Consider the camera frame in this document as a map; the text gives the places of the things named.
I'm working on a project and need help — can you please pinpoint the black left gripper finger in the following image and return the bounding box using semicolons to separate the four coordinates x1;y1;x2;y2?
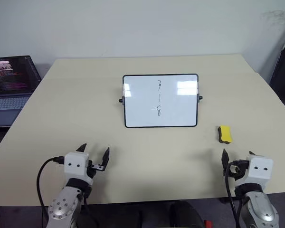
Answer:
75;142;88;153
89;147;111;171

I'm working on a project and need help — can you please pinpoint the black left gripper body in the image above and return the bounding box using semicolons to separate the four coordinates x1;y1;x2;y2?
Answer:
86;160;97;180

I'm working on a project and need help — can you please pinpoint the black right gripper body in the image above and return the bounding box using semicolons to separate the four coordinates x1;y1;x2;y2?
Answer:
228;160;250;179

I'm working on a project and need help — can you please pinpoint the yellow sponge eraser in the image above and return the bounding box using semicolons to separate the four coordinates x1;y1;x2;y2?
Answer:
217;125;234;144

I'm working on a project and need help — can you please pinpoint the black-framed tabletop whiteboard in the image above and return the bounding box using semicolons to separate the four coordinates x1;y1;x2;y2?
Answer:
118;73;203;129

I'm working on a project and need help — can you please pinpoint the dark upright panel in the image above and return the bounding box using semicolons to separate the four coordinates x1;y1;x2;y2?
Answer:
269;22;285;102

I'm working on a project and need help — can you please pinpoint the open grey laptop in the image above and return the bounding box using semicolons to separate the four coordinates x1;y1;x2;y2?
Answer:
0;55;42;128

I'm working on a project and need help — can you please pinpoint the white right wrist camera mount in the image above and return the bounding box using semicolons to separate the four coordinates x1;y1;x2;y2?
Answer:
245;154;274;189

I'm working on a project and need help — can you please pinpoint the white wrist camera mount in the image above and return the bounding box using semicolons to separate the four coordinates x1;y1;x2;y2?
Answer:
245;154;274;189
63;152;94;185

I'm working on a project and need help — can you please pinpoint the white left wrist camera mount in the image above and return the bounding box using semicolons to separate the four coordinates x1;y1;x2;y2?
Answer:
63;152;94;185

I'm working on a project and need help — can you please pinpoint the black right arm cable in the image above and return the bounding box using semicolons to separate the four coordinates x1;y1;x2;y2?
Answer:
224;161;241;228

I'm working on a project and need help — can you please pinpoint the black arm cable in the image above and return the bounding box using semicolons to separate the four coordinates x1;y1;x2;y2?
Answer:
36;155;65;216
224;161;241;228

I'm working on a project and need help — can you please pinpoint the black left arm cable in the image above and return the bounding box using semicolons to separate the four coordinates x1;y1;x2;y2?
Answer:
36;155;65;216

